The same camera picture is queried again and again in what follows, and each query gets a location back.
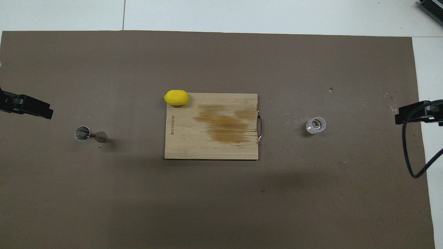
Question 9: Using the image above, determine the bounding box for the wooden cutting board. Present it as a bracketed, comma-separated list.
[164, 93, 263, 160]

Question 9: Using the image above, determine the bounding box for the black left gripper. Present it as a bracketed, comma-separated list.
[0, 86, 54, 120]

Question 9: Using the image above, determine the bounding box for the brown table mat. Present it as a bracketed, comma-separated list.
[0, 30, 436, 249]

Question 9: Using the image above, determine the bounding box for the yellow lemon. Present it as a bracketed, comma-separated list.
[163, 90, 189, 106]

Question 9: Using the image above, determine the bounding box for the clear plastic cup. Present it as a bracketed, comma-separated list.
[306, 117, 327, 135]

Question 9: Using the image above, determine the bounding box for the grey ribbed device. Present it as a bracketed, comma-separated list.
[417, 0, 443, 26]

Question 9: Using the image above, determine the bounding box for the steel double jigger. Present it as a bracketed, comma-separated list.
[75, 126, 108, 143]

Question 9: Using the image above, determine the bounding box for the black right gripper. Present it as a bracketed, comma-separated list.
[395, 100, 443, 127]

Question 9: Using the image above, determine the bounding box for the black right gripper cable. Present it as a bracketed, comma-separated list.
[401, 100, 443, 178]

